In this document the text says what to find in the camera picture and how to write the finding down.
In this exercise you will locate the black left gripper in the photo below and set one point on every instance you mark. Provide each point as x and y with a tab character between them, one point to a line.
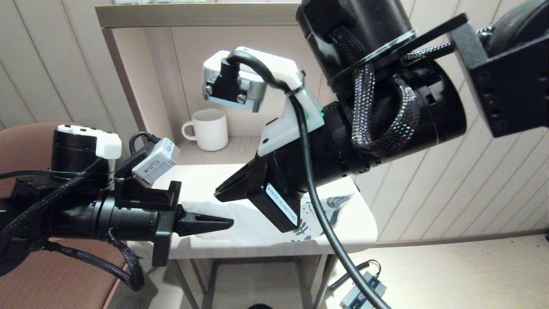
128	223

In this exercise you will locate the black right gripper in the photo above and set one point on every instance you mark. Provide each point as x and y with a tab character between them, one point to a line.
330	159

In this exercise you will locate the white floral zip pouch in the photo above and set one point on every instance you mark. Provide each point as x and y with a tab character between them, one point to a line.
248	227

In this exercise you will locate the light wooden shelf desk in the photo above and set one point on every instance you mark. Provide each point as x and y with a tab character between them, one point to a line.
201	180

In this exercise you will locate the white ribbed ceramic mug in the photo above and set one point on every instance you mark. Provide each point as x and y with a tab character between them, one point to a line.
212	128

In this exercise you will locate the black robot torso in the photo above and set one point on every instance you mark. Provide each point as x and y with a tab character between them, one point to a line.
260	307

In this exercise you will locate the grey power adapter box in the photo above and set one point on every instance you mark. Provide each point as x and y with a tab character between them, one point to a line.
360	294

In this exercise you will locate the brown upholstered chair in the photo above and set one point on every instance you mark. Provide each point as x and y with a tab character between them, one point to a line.
25	146

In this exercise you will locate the black left camera bracket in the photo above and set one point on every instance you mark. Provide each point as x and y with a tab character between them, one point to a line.
146	199

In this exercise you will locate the white right camera bracket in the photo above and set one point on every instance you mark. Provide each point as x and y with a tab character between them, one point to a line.
283	133

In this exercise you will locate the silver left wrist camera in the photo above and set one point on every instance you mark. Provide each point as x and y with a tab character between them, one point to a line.
156	161

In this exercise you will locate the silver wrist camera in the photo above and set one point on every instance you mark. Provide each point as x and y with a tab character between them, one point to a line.
156	161
253	92

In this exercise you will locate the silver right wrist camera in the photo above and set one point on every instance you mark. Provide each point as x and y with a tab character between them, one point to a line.
253	92

